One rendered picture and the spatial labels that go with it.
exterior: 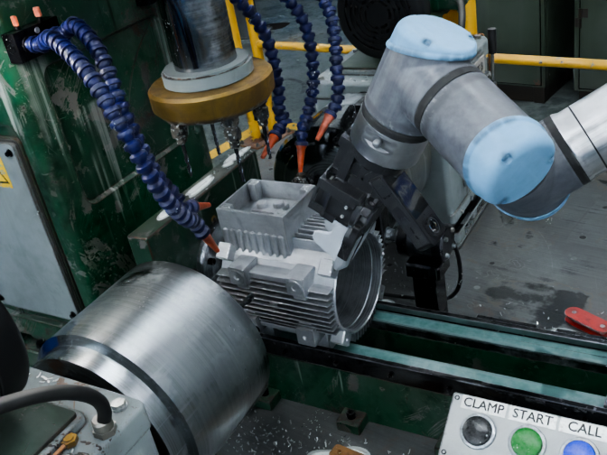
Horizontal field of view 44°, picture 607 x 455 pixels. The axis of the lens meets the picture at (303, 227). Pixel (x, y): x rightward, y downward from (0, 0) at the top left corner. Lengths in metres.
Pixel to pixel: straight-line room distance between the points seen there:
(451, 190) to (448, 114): 0.75
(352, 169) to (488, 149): 0.24
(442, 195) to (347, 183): 0.59
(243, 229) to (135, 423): 0.43
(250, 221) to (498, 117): 0.47
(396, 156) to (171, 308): 0.32
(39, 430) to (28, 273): 0.55
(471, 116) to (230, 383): 0.43
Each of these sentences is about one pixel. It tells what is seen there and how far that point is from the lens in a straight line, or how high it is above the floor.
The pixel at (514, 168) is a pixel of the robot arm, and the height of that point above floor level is 1.31.
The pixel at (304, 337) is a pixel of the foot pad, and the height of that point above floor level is 0.97.
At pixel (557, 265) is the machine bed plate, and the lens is 1.53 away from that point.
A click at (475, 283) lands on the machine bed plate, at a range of 1.48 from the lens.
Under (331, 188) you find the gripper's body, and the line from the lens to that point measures 0.94.
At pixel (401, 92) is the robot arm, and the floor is 1.36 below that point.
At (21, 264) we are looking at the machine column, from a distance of 1.30.
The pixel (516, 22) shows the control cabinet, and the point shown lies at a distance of 4.27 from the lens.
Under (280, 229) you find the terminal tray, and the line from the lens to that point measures 1.09.
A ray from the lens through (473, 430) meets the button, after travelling 0.81.
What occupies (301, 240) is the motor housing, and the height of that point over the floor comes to 1.10.
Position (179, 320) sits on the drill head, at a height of 1.14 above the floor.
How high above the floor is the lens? 1.65
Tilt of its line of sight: 29 degrees down
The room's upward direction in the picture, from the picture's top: 11 degrees counter-clockwise
